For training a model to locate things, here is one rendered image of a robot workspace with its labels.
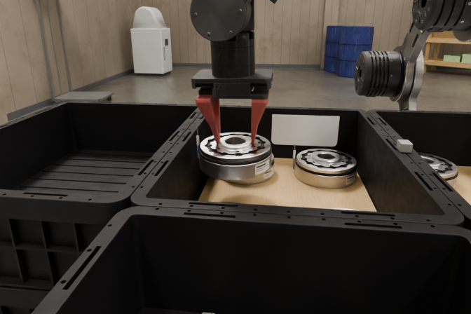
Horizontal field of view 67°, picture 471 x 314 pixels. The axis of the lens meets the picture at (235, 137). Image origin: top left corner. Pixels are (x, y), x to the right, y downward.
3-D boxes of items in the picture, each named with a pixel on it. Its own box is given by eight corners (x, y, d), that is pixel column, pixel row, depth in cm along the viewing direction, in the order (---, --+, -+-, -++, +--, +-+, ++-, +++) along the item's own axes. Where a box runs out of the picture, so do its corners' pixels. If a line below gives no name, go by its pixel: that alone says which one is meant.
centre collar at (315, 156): (311, 153, 64) (312, 149, 64) (340, 155, 63) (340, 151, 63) (310, 163, 59) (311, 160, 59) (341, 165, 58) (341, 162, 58)
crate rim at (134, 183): (66, 111, 74) (65, 100, 73) (207, 115, 71) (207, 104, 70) (-154, 207, 37) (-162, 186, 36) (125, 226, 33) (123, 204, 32)
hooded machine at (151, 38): (173, 72, 756) (169, 7, 714) (165, 76, 702) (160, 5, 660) (144, 72, 763) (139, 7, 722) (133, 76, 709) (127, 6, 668)
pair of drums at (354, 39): (357, 69, 813) (361, 24, 782) (373, 78, 685) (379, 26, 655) (321, 68, 820) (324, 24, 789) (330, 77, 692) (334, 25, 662)
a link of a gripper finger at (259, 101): (267, 153, 47) (268, 83, 44) (214, 151, 48) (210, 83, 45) (269, 134, 53) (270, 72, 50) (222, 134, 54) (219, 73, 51)
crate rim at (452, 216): (207, 115, 71) (207, 104, 70) (363, 120, 67) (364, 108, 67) (125, 226, 33) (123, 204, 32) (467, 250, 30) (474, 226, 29)
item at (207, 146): (208, 134, 56) (208, 131, 56) (272, 137, 55) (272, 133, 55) (192, 160, 47) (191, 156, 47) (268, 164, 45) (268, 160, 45)
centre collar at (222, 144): (221, 138, 53) (221, 134, 53) (254, 139, 53) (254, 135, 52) (214, 150, 49) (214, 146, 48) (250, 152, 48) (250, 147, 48)
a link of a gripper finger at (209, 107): (250, 153, 47) (249, 83, 44) (198, 151, 48) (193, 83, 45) (254, 134, 54) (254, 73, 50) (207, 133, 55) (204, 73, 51)
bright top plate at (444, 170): (380, 155, 64) (380, 151, 64) (436, 155, 64) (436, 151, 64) (406, 179, 55) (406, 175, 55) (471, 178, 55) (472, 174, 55)
